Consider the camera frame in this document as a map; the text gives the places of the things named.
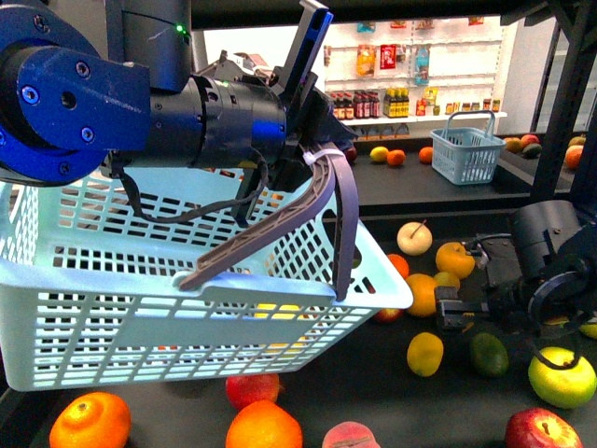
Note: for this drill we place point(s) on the yellow lemon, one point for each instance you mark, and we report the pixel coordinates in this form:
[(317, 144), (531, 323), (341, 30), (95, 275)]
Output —
[(424, 354)]

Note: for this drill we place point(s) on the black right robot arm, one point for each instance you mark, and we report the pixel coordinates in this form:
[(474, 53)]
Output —
[(541, 275)]

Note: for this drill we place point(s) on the red pomegranate fruit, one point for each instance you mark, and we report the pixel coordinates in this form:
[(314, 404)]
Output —
[(243, 390)]

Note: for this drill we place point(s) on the green apple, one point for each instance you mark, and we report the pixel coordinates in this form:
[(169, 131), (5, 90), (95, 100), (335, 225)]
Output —
[(566, 389)]

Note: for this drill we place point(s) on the white pear back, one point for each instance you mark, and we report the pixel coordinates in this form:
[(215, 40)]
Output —
[(414, 238)]

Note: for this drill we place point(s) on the far fruit pile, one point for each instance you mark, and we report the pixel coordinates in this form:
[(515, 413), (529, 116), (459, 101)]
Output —
[(394, 151)]

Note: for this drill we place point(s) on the orange yellow mango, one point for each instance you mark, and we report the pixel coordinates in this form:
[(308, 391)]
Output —
[(422, 287)]

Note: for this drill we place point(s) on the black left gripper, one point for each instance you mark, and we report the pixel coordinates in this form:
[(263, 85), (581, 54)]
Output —
[(316, 126)]

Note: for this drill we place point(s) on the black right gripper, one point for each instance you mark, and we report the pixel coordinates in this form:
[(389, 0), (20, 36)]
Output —
[(505, 301)]

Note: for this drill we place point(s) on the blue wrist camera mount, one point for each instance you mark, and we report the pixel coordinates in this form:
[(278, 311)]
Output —
[(309, 37)]

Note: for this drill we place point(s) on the red yellow apple centre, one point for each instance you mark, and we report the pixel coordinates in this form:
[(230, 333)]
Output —
[(387, 315)]

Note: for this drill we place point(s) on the grey basket handle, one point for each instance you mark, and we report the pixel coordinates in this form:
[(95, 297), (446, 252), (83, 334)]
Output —
[(331, 176)]

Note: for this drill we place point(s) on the blue left robot arm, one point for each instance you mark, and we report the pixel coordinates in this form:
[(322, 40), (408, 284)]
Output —
[(67, 111)]

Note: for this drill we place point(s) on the red apple front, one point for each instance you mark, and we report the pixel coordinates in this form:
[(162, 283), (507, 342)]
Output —
[(538, 427)]

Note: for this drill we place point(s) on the pink peach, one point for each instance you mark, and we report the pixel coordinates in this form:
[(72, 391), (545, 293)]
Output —
[(349, 434)]

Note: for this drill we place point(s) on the small blue basket far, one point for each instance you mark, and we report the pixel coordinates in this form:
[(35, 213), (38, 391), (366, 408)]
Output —
[(467, 156)]

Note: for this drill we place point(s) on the black shelf upright post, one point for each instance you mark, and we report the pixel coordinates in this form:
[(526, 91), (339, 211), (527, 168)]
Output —
[(577, 19)]

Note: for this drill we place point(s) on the light blue plastic basket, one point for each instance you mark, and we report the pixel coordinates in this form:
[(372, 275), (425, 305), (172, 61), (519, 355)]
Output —
[(90, 295)]

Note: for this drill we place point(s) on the orange yellow round pear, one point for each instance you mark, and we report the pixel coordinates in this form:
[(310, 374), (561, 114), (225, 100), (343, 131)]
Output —
[(452, 257)]

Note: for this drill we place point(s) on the green avocado right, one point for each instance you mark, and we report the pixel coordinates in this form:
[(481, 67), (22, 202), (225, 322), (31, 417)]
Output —
[(488, 355)]

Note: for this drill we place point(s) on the small orange mandarin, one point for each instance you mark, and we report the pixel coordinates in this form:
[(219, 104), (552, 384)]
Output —
[(400, 264)]

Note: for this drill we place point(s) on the large orange citrus front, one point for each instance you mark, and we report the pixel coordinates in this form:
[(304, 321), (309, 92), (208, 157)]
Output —
[(264, 424)]

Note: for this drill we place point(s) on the orange tangerine with knob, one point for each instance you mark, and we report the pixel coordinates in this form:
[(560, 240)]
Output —
[(97, 419)]

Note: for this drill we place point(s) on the white wall product shelf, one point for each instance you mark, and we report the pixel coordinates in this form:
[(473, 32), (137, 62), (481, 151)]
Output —
[(398, 79)]

